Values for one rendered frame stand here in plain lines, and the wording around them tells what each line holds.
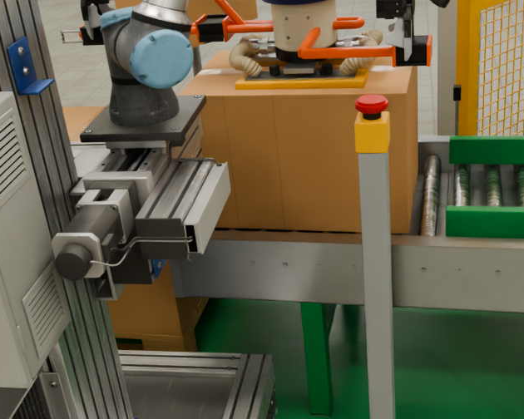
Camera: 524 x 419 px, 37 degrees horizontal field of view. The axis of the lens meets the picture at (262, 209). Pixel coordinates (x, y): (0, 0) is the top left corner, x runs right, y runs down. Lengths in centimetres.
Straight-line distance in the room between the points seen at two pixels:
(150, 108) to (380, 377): 88
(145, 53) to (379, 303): 82
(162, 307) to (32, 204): 112
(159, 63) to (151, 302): 113
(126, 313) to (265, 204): 64
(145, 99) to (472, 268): 91
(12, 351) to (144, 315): 117
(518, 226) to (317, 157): 54
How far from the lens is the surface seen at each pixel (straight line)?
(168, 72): 152
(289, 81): 205
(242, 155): 212
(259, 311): 283
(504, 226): 209
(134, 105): 167
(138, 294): 248
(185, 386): 223
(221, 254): 212
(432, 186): 239
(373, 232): 178
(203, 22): 222
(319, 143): 205
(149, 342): 258
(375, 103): 165
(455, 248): 200
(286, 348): 264
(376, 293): 187
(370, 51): 186
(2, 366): 143
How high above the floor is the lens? 162
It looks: 28 degrees down
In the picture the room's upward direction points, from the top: 6 degrees counter-clockwise
